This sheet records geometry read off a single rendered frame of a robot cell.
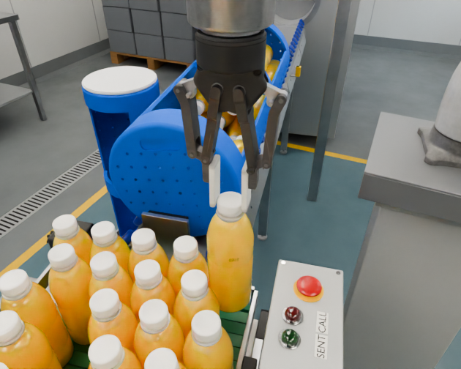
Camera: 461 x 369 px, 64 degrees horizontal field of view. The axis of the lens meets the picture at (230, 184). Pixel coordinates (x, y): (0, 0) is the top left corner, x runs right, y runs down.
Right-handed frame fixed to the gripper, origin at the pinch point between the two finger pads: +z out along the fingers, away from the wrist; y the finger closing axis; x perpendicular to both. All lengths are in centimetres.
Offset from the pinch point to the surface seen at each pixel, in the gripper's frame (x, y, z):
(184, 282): 7.5, 5.0, 13.2
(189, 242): -0.3, 7.0, 13.3
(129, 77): -85, 61, 21
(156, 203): -16.5, 20.7, 20.8
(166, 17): -365, 164, 64
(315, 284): 3.2, -13.4, 13.2
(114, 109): -69, 60, 27
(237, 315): -3.2, -0.7, 34.5
